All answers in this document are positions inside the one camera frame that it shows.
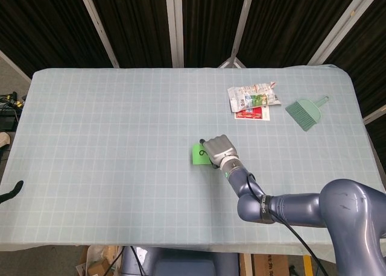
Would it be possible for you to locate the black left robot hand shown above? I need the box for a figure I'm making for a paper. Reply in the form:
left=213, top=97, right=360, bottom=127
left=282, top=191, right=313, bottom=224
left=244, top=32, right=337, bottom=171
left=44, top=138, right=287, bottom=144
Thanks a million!
left=0, top=180, right=24, bottom=203

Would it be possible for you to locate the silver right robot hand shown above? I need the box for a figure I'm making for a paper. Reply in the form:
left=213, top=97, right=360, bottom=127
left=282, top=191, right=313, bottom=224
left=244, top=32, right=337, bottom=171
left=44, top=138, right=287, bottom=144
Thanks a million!
left=200, top=134, right=239, bottom=170

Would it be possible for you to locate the green numbered cube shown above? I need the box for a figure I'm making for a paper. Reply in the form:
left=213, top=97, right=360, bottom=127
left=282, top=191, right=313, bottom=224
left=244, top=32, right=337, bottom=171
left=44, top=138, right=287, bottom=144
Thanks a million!
left=191, top=142, right=212, bottom=166

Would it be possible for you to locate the red and white card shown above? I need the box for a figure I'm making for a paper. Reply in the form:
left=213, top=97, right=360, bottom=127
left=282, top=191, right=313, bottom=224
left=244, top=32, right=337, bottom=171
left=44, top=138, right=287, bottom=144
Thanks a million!
left=234, top=106, right=270, bottom=121

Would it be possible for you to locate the crumpled white snack bag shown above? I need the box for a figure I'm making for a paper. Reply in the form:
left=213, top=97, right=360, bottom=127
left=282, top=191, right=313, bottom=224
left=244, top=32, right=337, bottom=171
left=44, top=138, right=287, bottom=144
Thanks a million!
left=227, top=81, right=282, bottom=113

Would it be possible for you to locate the black floor equipment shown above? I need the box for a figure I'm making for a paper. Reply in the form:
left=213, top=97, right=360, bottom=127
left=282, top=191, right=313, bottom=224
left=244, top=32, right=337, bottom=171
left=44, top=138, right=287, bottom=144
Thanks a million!
left=0, top=91, right=24, bottom=132

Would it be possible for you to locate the green hand brush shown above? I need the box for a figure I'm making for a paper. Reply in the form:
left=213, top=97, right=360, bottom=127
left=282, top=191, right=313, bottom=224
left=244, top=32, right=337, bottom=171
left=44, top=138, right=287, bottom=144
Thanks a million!
left=285, top=95, right=331, bottom=134

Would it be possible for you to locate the light blue checked tablecloth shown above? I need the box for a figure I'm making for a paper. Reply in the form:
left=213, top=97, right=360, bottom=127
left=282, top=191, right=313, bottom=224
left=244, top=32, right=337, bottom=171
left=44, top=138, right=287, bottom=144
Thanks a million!
left=0, top=64, right=386, bottom=257

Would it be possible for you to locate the open cardboard box with papers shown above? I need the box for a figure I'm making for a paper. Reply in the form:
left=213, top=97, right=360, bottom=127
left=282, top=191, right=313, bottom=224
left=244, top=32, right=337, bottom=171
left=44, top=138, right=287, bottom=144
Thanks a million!
left=75, top=245, right=124, bottom=276

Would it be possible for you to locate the dark blue robot torso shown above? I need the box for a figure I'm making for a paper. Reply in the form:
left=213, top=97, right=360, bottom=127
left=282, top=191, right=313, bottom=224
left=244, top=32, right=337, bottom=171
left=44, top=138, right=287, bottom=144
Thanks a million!
left=120, top=245, right=241, bottom=276

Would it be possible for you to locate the brown cardboard box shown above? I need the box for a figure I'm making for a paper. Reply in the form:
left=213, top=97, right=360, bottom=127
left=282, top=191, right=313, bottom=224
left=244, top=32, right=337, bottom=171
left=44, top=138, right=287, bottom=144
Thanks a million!
left=252, top=253, right=290, bottom=276

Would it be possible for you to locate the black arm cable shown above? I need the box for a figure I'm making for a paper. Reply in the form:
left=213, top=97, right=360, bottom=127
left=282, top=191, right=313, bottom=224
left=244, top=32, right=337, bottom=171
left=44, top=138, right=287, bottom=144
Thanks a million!
left=245, top=172, right=329, bottom=276

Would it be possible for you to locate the white partition post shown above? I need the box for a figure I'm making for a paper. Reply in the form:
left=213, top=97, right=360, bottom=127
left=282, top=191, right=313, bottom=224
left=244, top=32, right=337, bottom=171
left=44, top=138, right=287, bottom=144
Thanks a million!
left=77, top=0, right=121, bottom=68
left=165, top=0, right=185, bottom=68
left=217, top=0, right=257, bottom=69
left=307, top=0, right=372, bottom=66

